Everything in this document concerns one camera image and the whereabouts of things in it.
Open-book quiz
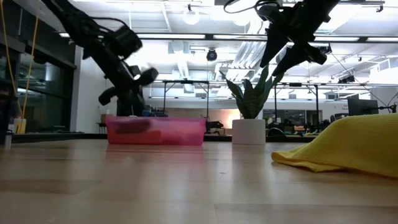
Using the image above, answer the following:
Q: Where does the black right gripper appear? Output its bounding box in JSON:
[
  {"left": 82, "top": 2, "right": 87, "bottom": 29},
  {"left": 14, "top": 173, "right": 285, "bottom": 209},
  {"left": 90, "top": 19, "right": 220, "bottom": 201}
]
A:
[{"left": 259, "top": 0, "right": 340, "bottom": 77}]

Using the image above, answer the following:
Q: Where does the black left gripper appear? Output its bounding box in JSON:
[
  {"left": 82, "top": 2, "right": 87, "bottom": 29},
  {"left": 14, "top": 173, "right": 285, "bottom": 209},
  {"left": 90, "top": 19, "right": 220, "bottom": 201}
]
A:
[{"left": 98, "top": 52, "right": 159, "bottom": 116}]

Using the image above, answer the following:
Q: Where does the pink plastic bin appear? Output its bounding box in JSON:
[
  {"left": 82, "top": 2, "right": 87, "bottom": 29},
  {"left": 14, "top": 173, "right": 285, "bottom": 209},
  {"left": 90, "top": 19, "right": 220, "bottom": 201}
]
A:
[{"left": 104, "top": 116, "right": 207, "bottom": 146}]

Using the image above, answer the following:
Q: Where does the bright yellow ribbed towel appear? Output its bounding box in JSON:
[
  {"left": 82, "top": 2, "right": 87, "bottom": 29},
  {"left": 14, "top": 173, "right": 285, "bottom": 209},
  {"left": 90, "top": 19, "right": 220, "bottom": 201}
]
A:
[{"left": 271, "top": 113, "right": 398, "bottom": 179}]

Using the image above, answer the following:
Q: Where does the green snake plant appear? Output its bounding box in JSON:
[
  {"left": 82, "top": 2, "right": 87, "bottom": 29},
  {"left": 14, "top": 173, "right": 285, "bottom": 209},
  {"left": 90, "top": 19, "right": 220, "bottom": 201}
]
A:
[{"left": 219, "top": 64, "right": 287, "bottom": 120}]

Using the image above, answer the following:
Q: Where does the long ceiling light strip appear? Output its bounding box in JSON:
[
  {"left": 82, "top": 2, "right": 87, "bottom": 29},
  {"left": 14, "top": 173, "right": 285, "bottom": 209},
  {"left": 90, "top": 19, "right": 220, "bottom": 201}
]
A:
[{"left": 58, "top": 32, "right": 398, "bottom": 43}]

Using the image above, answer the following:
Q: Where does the round ceiling lamp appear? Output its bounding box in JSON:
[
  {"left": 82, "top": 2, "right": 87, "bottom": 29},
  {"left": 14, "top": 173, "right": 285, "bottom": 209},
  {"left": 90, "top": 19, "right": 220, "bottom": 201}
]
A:
[{"left": 182, "top": 4, "right": 200, "bottom": 26}]

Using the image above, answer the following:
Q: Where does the white plant pot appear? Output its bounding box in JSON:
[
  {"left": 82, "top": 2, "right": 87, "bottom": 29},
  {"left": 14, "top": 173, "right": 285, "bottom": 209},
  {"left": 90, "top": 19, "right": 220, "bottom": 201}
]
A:
[{"left": 231, "top": 118, "right": 267, "bottom": 146}]

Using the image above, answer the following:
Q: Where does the black computer monitor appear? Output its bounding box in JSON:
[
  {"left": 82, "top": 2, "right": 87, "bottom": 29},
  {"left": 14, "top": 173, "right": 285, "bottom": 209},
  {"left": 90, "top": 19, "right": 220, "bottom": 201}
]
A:
[{"left": 347, "top": 98, "right": 379, "bottom": 116}]

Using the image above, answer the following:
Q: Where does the small white container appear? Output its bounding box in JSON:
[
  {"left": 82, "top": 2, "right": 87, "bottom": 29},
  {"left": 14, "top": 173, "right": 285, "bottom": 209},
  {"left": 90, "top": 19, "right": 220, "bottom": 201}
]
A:
[{"left": 14, "top": 118, "right": 27, "bottom": 134}]

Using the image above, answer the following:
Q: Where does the small white cylinder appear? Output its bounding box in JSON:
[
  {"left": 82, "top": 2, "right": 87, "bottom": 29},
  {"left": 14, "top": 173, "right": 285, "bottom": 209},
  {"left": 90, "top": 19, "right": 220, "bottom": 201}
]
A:
[{"left": 3, "top": 129, "right": 13, "bottom": 149}]

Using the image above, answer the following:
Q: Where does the black background table frame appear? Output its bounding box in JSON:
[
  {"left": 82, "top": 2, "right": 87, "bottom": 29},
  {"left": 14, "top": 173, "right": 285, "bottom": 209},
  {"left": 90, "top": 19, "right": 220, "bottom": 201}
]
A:
[
  {"left": 161, "top": 80, "right": 210, "bottom": 118},
  {"left": 273, "top": 82, "right": 320, "bottom": 119}
]

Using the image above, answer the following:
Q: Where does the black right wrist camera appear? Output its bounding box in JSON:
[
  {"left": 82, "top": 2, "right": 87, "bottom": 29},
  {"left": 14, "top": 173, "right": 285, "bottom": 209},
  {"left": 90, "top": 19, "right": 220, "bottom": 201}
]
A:
[{"left": 256, "top": 2, "right": 284, "bottom": 26}]

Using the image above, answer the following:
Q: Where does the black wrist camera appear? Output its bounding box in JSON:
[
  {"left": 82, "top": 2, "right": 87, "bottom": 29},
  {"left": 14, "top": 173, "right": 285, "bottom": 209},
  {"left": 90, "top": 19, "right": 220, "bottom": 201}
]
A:
[
  {"left": 110, "top": 24, "right": 144, "bottom": 60},
  {"left": 256, "top": 2, "right": 284, "bottom": 26}
]

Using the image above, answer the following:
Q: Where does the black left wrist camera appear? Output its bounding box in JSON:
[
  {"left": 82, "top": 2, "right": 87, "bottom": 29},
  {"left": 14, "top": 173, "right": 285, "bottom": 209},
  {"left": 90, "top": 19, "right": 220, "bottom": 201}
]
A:
[{"left": 110, "top": 24, "right": 144, "bottom": 60}]

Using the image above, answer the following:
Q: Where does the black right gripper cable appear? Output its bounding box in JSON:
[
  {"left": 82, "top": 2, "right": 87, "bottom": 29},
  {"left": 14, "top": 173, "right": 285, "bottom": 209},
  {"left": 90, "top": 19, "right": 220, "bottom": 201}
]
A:
[{"left": 223, "top": 0, "right": 280, "bottom": 15}]

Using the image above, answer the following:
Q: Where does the silver ventilation duct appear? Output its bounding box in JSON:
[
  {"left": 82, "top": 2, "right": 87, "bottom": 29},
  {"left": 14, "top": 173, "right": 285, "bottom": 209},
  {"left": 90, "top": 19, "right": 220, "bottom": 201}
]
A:
[{"left": 276, "top": 0, "right": 361, "bottom": 63}]

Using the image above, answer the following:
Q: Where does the black aluminium table frame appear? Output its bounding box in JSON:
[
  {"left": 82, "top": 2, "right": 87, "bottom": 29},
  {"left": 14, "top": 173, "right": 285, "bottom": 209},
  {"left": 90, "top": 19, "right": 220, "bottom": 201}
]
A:
[{"left": 12, "top": 133, "right": 315, "bottom": 143}]

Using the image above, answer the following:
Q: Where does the thin yellow cord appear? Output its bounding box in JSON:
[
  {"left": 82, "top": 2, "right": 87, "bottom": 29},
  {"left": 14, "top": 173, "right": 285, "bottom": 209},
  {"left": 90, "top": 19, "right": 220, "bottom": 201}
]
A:
[{"left": 0, "top": 0, "right": 40, "bottom": 125}]

